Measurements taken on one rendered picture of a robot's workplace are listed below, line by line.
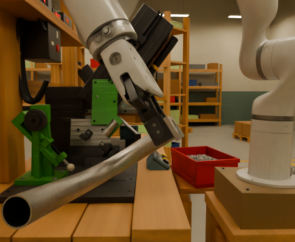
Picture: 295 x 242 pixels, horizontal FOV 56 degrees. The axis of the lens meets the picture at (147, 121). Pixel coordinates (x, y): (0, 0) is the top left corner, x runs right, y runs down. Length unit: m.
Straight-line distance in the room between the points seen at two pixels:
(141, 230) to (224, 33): 10.64
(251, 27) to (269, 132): 0.30
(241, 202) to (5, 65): 0.90
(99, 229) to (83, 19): 0.49
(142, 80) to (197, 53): 10.34
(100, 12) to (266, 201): 0.62
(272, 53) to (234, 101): 10.24
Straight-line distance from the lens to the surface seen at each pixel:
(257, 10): 0.83
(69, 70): 2.09
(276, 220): 0.86
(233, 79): 11.09
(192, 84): 10.05
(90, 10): 0.48
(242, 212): 0.82
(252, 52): 0.91
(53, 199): 0.31
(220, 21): 11.18
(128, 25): 0.48
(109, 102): 1.26
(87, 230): 0.74
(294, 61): 0.85
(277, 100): 0.87
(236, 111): 11.16
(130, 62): 0.42
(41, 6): 1.16
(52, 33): 1.30
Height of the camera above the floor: 1.21
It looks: 6 degrees down
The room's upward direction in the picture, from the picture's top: straight up
